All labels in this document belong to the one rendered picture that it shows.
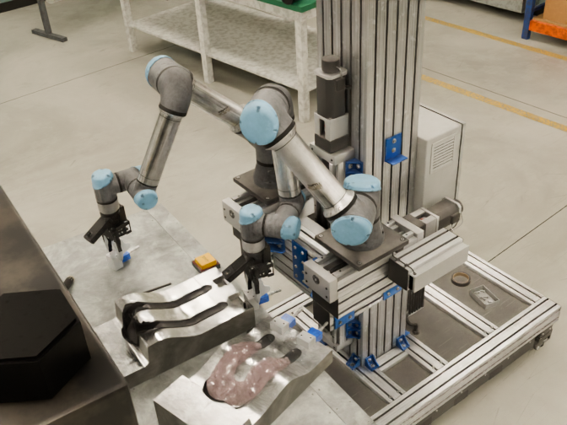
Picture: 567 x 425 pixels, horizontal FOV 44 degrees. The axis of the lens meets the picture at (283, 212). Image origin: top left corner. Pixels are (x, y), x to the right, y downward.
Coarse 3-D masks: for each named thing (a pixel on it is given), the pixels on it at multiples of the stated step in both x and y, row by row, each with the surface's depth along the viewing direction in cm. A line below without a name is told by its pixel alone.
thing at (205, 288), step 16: (208, 288) 241; (128, 304) 227; (144, 304) 230; (160, 304) 234; (176, 304) 236; (224, 304) 233; (128, 320) 228; (144, 320) 220; (160, 320) 223; (176, 320) 227; (192, 320) 229; (128, 336) 226
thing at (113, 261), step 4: (132, 248) 271; (136, 248) 271; (112, 252) 266; (128, 252) 267; (108, 256) 264; (112, 256) 263; (116, 256) 263; (124, 256) 266; (128, 256) 268; (108, 260) 265; (112, 260) 262; (116, 260) 263; (124, 260) 267; (108, 264) 267; (112, 264) 264; (116, 264) 264; (120, 264) 265; (112, 268) 266; (116, 268) 265
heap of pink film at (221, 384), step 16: (240, 352) 211; (224, 368) 209; (256, 368) 206; (272, 368) 206; (208, 384) 204; (224, 384) 204; (240, 384) 203; (256, 384) 203; (224, 400) 201; (240, 400) 200
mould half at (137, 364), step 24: (192, 288) 241; (216, 288) 240; (120, 312) 229; (144, 312) 226; (168, 312) 230; (192, 312) 232; (240, 312) 230; (120, 336) 227; (144, 336) 216; (168, 336) 217; (192, 336) 222; (216, 336) 228; (120, 360) 219; (144, 360) 218; (168, 360) 221
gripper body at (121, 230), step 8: (120, 208) 256; (104, 216) 253; (112, 216) 253; (120, 216) 258; (112, 224) 256; (120, 224) 258; (104, 232) 260; (112, 232) 255; (120, 232) 260; (128, 232) 261; (112, 240) 259
